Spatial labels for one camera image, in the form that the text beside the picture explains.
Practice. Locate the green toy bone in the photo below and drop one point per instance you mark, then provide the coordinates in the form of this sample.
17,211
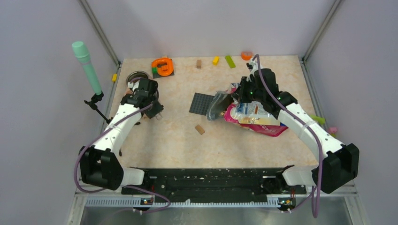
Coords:
319,120

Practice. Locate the lime green block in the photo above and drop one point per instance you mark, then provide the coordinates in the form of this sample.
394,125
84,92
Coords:
230,61

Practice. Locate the small brown wooden block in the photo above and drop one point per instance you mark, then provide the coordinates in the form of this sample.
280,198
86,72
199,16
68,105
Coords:
200,129

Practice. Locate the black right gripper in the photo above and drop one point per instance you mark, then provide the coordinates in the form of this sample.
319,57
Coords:
240,94

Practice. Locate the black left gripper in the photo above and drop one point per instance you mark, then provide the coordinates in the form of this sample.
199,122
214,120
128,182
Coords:
158,108

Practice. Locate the orange tape roll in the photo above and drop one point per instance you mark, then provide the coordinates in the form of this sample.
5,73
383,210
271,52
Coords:
246,55

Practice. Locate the pink and yellow toy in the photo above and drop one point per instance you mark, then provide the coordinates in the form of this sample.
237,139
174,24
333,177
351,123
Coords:
332,131

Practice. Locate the dark grey studded baseplate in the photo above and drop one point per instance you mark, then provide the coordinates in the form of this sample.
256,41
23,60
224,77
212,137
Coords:
200,104

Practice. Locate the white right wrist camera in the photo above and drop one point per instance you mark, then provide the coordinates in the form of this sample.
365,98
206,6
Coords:
253,67

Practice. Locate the pet food bag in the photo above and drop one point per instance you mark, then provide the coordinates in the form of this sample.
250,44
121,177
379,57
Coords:
250,116

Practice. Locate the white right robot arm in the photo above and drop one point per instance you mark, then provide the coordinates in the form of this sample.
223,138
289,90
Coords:
338,162

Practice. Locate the yellow block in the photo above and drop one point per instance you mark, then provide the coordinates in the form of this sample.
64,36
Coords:
216,60

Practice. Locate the clear plastic scoop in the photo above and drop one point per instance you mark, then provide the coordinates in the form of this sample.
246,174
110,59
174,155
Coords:
158,116

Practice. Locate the orange ring toy on plate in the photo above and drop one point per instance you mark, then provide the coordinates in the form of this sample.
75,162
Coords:
162,67

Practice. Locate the mint green microphone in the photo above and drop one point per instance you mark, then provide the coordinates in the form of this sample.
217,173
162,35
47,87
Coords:
82,54

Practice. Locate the pink double bowl stand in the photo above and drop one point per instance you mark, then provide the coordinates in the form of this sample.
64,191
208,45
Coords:
128,91

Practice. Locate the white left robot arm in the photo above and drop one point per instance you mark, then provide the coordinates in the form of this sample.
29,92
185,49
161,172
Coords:
98,162

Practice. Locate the steel pet bowl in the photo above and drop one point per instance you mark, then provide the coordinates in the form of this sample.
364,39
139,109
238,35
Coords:
135,76

